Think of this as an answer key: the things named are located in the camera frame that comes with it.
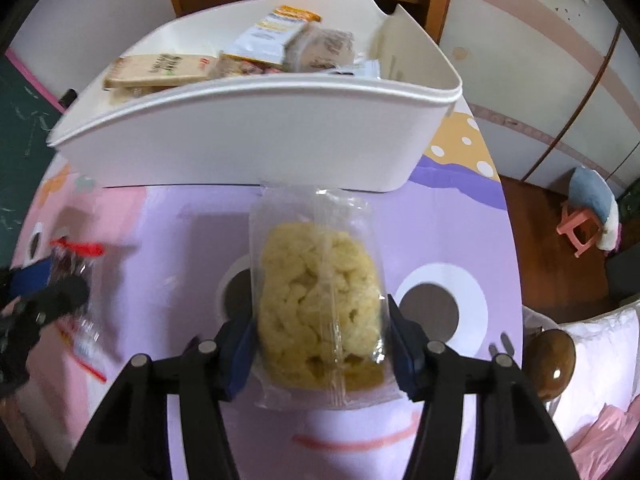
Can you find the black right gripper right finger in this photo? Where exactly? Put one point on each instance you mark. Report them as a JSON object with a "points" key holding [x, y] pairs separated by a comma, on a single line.
{"points": [[515, 437]]}

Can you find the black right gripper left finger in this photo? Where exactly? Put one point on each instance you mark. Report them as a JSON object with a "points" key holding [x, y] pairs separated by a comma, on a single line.
{"points": [[162, 413]]}

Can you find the clear red trimmed wrapper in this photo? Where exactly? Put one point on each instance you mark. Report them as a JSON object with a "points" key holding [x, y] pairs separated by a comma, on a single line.
{"points": [[80, 329]]}

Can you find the yellow puffed snack bag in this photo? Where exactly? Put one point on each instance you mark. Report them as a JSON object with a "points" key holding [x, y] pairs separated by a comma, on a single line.
{"points": [[319, 301]]}

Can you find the brown wafer cracker pack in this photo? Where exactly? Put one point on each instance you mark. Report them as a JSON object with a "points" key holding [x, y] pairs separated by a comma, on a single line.
{"points": [[159, 70]]}

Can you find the grey orange snack bar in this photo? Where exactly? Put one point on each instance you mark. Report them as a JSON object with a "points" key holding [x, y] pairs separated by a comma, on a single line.
{"points": [[267, 40]]}

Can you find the brown wooden bedpost knob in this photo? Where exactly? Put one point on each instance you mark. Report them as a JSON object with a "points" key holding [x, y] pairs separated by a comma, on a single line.
{"points": [[549, 360]]}

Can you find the white pillow on bed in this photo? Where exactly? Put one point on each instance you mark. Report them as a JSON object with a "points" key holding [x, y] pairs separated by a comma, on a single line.
{"points": [[606, 370]]}

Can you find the pink purple cartoon tablecloth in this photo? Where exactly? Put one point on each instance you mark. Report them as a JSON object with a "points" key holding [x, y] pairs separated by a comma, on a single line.
{"points": [[177, 256]]}

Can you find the pink plastic stool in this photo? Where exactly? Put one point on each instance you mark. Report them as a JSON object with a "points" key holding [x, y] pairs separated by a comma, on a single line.
{"points": [[580, 226]]}

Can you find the blue white plush cushion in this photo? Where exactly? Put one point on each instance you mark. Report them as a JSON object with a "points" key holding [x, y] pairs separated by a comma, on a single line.
{"points": [[587, 189]]}

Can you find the white plastic storage bin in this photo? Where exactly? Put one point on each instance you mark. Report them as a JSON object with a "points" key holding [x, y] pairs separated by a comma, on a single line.
{"points": [[340, 131]]}

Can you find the clear wrapped bread pack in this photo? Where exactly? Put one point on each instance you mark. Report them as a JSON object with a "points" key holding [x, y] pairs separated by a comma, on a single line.
{"points": [[317, 49]]}

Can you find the green chalkboard pink frame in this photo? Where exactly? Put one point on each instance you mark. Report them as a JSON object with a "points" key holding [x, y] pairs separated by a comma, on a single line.
{"points": [[26, 117]]}

